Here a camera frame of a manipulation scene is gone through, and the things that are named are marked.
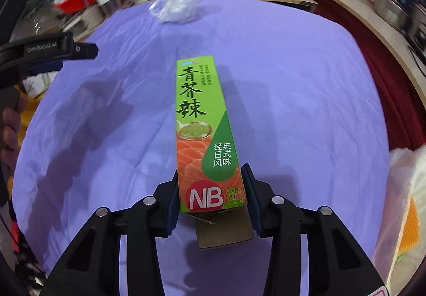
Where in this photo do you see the orange foam net sleeve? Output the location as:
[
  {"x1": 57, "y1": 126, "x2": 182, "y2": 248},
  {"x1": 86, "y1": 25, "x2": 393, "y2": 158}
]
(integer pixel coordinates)
[{"x1": 398, "y1": 196, "x2": 420, "y2": 256}]

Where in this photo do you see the green wasabi box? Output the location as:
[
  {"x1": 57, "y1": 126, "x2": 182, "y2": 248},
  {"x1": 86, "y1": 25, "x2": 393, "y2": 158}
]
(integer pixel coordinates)
[{"x1": 175, "y1": 56, "x2": 253, "y2": 249}]

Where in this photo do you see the white trash bin bag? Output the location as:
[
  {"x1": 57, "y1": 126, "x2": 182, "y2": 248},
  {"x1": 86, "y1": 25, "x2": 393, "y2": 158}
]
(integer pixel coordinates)
[{"x1": 372, "y1": 146, "x2": 425, "y2": 295}]

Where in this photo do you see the person's left hand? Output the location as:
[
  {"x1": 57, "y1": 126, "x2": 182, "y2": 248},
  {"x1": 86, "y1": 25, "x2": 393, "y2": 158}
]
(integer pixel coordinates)
[{"x1": 1, "y1": 96, "x2": 28, "y2": 172}]

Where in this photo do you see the purple tablecloth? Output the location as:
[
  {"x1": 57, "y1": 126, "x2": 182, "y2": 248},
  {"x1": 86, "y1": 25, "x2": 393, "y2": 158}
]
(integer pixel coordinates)
[{"x1": 13, "y1": 0, "x2": 388, "y2": 295}]

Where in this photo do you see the clear crumpled plastic bag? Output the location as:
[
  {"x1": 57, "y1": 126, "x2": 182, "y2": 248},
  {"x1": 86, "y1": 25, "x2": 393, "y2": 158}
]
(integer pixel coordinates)
[{"x1": 149, "y1": 0, "x2": 202, "y2": 23}]

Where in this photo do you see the steel rice cooker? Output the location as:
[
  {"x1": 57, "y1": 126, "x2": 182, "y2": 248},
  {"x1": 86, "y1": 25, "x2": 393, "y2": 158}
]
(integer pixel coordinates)
[{"x1": 407, "y1": 10, "x2": 425, "y2": 55}]

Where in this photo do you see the small steel pot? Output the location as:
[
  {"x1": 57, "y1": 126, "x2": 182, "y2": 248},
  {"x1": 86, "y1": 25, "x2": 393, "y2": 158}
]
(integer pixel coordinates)
[{"x1": 372, "y1": 0, "x2": 409, "y2": 31}]

